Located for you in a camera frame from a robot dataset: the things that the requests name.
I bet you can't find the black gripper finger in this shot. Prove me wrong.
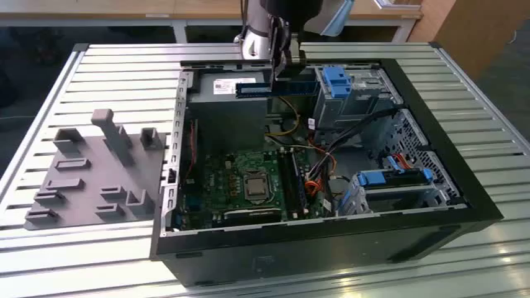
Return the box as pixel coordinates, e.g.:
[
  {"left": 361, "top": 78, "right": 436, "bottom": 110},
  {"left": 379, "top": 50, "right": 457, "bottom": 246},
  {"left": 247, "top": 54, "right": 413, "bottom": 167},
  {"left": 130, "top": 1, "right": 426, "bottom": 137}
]
[
  {"left": 267, "top": 14, "right": 291, "bottom": 83},
  {"left": 285, "top": 30, "right": 309, "bottom": 78}
]

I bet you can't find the blue RAM stick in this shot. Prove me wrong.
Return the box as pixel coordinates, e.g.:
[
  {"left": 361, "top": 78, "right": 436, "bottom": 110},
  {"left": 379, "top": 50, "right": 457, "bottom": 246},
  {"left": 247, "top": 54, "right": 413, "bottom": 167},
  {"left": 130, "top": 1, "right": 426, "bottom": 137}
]
[{"left": 235, "top": 80, "right": 319, "bottom": 99}]

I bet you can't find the blue disk carrier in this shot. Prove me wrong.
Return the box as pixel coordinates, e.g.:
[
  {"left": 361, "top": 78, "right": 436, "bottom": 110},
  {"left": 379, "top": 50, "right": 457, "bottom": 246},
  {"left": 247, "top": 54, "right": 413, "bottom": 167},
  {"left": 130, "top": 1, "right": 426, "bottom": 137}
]
[
  {"left": 357, "top": 167, "right": 434, "bottom": 188},
  {"left": 325, "top": 66, "right": 354, "bottom": 97}
]

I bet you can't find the silver disk bay cage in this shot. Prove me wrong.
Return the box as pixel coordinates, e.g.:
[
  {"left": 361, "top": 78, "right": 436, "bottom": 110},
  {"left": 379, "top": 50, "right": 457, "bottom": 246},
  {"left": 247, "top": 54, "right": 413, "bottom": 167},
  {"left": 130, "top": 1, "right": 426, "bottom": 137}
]
[{"left": 313, "top": 65, "right": 405, "bottom": 131}]

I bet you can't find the grey power supply unit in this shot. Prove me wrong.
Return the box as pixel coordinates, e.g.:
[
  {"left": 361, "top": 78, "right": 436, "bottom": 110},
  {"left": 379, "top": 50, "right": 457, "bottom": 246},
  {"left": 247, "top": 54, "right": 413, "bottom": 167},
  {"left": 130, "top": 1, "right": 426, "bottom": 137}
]
[{"left": 191, "top": 70, "right": 274, "bottom": 150}]

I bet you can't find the white framed wooden desk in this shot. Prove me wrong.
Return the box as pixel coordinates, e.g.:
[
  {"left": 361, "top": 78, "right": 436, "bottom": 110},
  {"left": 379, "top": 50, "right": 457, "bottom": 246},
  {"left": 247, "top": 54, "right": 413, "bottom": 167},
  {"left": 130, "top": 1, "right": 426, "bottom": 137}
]
[{"left": 0, "top": 0, "right": 425, "bottom": 44}]

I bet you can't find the green motherboard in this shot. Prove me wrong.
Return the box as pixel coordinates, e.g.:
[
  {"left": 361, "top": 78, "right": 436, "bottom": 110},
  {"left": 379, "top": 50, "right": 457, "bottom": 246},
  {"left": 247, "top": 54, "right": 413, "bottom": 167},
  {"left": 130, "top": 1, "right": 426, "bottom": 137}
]
[{"left": 177, "top": 148, "right": 335, "bottom": 230}]

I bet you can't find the silver CPU socket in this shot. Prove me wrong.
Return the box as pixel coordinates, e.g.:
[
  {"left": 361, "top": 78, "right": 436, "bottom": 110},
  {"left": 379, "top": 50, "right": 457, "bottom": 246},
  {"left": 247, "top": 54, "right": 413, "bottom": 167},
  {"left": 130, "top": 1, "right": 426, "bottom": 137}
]
[{"left": 242, "top": 170, "right": 273, "bottom": 205}]

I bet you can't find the brown wooden cabinet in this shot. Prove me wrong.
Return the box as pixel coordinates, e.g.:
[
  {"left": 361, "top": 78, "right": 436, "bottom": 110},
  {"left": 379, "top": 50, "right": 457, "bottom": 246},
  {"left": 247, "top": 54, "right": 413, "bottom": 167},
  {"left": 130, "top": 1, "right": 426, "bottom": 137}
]
[{"left": 407, "top": 0, "right": 530, "bottom": 82}]

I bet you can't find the black open PC case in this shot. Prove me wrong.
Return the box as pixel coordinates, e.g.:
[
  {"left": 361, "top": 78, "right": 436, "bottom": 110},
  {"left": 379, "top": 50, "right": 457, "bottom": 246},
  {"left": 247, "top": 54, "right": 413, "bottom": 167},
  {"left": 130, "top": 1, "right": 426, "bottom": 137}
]
[{"left": 150, "top": 57, "right": 505, "bottom": 288}]

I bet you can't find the grey parts rack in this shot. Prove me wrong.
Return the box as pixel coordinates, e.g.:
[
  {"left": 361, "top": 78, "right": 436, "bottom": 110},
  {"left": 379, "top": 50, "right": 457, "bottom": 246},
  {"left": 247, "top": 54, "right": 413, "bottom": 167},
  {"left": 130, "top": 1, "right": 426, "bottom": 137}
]
[{"left": 23, "top": 108, "right": 171, "bottom": 231}]

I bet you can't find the yellow wire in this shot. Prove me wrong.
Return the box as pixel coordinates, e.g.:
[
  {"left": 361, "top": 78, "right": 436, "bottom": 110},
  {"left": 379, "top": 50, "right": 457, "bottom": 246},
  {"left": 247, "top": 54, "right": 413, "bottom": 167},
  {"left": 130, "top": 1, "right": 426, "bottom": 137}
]
[{"left": 265, "top": 96, "right": 302, "bottom": 138}]

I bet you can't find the thick black cable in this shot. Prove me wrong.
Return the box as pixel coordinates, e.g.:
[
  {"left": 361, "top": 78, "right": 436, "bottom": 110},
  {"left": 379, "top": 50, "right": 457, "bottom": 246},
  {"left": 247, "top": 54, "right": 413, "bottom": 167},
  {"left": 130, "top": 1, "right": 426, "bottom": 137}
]
[{"left": 322, "top": 107, "right": 405, "bottom": 153}]

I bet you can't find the thin red wire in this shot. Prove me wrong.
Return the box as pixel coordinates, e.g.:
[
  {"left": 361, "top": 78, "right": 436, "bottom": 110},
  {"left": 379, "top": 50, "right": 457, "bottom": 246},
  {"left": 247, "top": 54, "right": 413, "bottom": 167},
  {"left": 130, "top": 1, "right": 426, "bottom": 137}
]
[{"left": 186, "top": 120, "right": 199, "bottom": 184}]

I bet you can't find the orange wire bundle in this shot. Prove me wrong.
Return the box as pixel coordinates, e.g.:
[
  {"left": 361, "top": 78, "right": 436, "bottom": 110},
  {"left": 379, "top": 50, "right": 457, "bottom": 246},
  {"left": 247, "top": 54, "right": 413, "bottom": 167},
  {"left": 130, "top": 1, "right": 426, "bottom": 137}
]
[{"left": 303, "top": 151, "right": 338, "bottom": 200}]

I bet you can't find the red disk wire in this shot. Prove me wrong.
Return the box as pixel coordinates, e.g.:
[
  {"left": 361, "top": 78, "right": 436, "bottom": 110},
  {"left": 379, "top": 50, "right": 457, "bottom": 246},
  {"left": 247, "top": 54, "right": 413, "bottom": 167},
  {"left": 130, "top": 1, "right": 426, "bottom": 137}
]
[{"left": 391, "top": 153, "right": 417, "bottom": 171}]

